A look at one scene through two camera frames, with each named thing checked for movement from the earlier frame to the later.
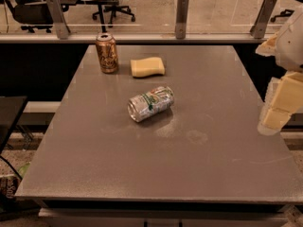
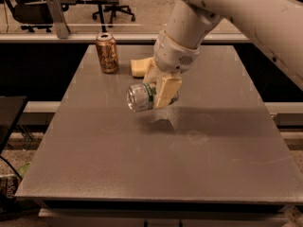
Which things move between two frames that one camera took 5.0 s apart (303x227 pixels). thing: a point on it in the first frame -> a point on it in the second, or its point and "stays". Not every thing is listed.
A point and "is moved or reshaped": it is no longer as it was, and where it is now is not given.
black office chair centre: (112, 8) stays
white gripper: (292, 49) -> (172, 57)
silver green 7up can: (150, 103) is moved or reshaped
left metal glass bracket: (58, 16) stays
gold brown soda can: (108, 53) stays
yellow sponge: (147, 67) stays
